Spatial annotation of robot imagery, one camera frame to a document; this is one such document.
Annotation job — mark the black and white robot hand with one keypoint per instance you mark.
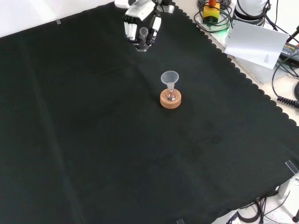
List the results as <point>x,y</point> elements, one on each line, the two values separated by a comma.
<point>137,14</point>

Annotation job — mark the grey base plate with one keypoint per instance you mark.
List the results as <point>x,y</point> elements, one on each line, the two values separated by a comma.
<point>259,72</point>

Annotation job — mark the glass round-bottom flask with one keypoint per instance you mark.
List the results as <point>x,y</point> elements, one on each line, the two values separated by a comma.
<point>170,94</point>

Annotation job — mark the pale board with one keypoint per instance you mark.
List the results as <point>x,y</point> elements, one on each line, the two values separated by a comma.
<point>254,43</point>

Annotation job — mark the clear plastic funnel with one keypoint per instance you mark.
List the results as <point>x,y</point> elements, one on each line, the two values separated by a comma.
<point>169,78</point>

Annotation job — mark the yellow stop button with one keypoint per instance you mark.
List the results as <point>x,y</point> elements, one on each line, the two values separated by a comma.
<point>211,12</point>

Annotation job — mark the black power adapter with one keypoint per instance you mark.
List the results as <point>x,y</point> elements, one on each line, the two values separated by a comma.
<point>290,50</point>

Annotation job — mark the white metal bracket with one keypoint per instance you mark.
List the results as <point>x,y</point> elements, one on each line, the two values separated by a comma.
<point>288,186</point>

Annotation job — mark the black round tripod foot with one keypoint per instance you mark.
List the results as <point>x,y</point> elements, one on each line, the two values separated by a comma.
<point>297,89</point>

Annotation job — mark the black cloth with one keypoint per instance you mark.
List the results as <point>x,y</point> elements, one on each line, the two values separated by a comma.
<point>93,116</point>

